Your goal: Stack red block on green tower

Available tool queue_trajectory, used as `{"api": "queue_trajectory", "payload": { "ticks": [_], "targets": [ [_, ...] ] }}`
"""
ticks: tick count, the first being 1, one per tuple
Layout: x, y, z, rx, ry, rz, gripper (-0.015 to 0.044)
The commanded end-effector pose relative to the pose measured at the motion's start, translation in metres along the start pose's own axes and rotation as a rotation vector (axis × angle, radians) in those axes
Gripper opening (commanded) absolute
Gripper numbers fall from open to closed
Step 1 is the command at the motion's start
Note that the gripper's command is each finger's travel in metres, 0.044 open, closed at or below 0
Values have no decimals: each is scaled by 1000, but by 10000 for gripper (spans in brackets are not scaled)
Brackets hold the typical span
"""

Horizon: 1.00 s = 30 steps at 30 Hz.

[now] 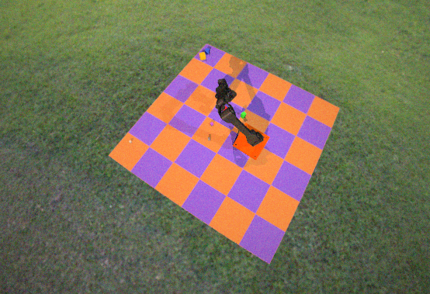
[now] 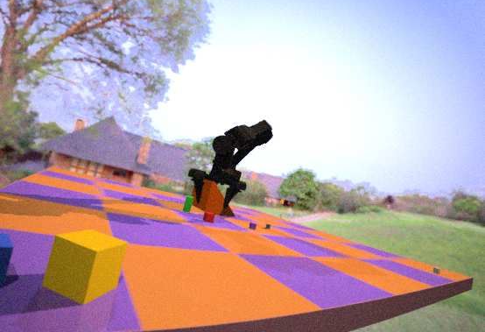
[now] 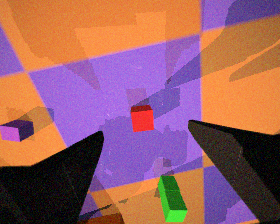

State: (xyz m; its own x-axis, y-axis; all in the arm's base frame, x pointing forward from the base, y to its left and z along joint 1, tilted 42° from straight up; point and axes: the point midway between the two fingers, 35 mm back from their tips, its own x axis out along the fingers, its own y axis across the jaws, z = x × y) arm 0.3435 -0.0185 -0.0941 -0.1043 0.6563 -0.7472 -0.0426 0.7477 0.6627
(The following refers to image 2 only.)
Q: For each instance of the blue block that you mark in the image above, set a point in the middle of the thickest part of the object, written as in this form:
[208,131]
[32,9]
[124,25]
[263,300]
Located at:
[6,249]

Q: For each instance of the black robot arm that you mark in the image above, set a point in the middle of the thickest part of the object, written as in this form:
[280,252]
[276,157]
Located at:
[244,138]

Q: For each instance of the yellow cube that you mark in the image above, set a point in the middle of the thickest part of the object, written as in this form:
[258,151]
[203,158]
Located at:
[84,265]

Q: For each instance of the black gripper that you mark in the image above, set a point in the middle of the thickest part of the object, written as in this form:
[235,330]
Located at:
[198,176]

